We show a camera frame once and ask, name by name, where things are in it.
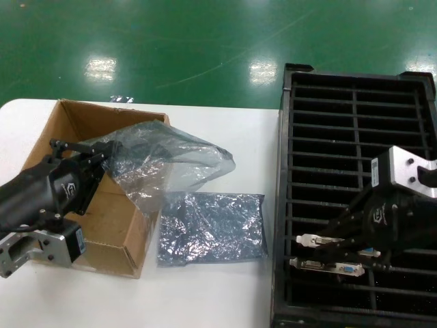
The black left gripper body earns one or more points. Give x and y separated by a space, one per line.
51 188

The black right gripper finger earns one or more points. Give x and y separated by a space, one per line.
348 225
341 253

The brown cardboard box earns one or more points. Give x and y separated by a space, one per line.
109 222

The graphics card with silver bracket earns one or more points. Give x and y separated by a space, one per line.
307 239

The striped floor marker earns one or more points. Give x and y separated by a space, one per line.
121 99

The flat crinkled antistatic bag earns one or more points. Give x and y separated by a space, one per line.
211 232

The black slotted plastic container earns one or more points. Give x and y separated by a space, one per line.
281 153

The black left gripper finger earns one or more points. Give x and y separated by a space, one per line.
94 162
78 146

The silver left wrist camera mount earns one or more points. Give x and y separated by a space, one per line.
51 249

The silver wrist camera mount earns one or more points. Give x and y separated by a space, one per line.
399 167
51 249

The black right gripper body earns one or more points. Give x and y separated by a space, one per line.
399 218

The translucent grey antistatic bag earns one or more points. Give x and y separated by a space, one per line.
164 160

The graphics card with blue port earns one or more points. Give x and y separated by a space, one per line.
307 264

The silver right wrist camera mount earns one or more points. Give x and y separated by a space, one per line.
399 167

